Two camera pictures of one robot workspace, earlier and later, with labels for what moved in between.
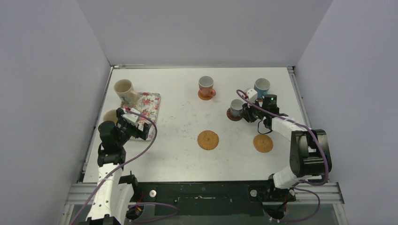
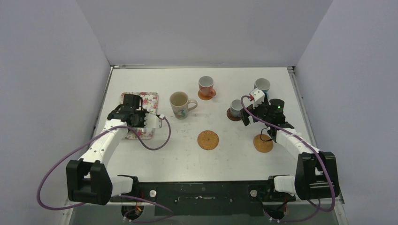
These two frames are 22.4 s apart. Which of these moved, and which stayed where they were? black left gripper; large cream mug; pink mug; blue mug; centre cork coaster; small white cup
Moved: large cream mug; black left gripper
Stayed: centre cork coaster; small white cup; pink mug; blue mug
